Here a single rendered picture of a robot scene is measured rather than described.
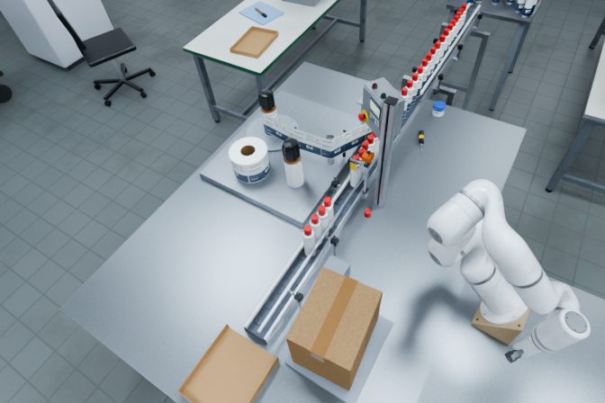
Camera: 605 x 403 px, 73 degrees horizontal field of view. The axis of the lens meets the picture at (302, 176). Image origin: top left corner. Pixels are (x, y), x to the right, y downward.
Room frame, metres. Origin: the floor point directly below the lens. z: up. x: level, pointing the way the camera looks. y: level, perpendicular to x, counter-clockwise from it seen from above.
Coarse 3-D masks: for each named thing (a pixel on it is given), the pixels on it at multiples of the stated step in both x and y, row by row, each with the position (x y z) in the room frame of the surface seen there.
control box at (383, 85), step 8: (376, 80) 1.38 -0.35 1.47; (384, 80) 1.37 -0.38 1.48; (368, 88) 1.33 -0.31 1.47; (384, 88) 1.32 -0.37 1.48; (392, 88) 1.32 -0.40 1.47; (368, 96) 1.32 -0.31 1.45; (376, 96) 1.28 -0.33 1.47; (400, 96) 1.26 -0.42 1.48; (368, 104) 1.31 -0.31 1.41; (400, 104) 1.23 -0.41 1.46; (368, 112) 1.31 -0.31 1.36; (400, 112) 1.23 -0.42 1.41; (368, 120) 1.30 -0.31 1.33; (400, 120) 1.23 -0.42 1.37; (376, 128) 1.24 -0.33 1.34; (400, 128) 1.24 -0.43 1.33; (376, 136) 1.23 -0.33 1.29
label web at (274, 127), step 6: (264, 114) 1.73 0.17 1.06; (270, 120) 1.70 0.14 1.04; (276, 120) 1.67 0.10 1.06; (270, 126) 1.71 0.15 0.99; (276, 126) 1.67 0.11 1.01; (282, 126) 1.64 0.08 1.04; (288, 126) 1.61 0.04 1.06; (270, 132) 1.71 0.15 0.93; (276, 132) 1.68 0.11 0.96; (282, 132) 1.65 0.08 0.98; (288, 132) 1.62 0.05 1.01; (282, 138) 1.65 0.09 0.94; (288, 138) 1.62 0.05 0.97
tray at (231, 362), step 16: (224, 336) 0.63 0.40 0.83; (240, 336) 0.62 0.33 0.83; (208, 352) 0.56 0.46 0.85; (224, 352) 0.56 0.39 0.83; (240, 352) 0.56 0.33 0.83; (256, 352) 0.55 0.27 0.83; (208, 368) 0.51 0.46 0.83; (224, 368) 0.50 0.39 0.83; (240, 368) 0.49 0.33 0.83; (256, 368) 0.49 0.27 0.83; (272, 368) 0.48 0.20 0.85; (192, 384) 0.46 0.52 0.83; (208, 384) 0.45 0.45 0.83; (224, 384) 0.44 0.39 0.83; (240, 384) 0.44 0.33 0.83; (256, 384) 0.43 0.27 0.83; (192, 400) 0.40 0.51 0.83; (208, 400) 0.39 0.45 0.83; (224, 400) 0.39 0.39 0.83; (240, 400) 0.38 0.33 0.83
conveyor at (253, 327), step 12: (372, 168) 1.41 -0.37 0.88; (348, 192) 1.27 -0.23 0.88; (336, 204) 1.20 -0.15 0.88; (348, 204) 1.19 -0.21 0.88; (324, 240) 1.00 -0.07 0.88; (300, 252) 0.96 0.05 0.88; (300, 264) 0.89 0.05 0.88; (288, 276) 0.84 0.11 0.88; (300, 276) 0.84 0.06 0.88; (276, 288) 0.79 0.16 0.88; (276, 300) 0.74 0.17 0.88; (264, 312) 0.69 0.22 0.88; (276, 312) 0.69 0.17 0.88; (252, 324) 0.65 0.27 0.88; (264, 336) 0.59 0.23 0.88
